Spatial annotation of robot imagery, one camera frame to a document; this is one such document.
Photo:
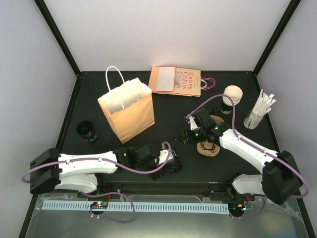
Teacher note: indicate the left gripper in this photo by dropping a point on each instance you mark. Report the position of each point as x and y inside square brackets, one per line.
[158, 174]

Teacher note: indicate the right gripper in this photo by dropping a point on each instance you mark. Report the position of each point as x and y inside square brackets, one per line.
[186, 137]

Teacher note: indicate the black paper cup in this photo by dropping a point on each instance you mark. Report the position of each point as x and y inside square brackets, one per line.
[173, 166]
[87, 131]

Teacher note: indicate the orange paper bag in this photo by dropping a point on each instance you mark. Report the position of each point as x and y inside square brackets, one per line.
[128, 108]

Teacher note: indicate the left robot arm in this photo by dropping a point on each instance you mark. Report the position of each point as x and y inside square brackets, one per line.
[53, 170]

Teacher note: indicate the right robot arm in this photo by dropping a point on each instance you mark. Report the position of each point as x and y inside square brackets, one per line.
[277, 179]

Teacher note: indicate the stack of black lids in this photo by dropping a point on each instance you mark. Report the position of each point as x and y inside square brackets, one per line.
[210, 110]

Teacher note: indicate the Cakes printed paper bag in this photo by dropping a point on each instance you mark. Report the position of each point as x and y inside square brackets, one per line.
[188, 82]

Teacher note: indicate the orange flat bag stack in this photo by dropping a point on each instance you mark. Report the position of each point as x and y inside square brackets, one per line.
[162, 79]

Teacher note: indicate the stack of paper cups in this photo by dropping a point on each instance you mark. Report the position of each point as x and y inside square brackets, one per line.
[232, 96]

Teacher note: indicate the jar of white stirrers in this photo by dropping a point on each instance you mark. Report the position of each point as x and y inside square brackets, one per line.
[260, 109]

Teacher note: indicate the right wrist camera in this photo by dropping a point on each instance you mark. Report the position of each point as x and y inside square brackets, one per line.
[191, 121]

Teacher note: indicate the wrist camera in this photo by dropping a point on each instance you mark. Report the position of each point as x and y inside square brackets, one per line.
[163, 156]
[191, 121]

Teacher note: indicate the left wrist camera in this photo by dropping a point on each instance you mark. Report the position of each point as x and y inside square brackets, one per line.
[163, 156]

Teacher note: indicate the light blue cable duct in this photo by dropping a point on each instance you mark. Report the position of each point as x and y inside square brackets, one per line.
[156, 207]

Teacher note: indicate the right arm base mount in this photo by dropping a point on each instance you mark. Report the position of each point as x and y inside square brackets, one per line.
[226, 192]

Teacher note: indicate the black frame post right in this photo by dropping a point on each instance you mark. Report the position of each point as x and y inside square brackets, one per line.
[287, 15]

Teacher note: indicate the black frame post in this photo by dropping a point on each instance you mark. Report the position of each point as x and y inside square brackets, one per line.
[287, 15]
[44, 10]

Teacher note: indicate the black frame post left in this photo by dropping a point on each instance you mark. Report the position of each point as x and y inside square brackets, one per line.
[44, 10]

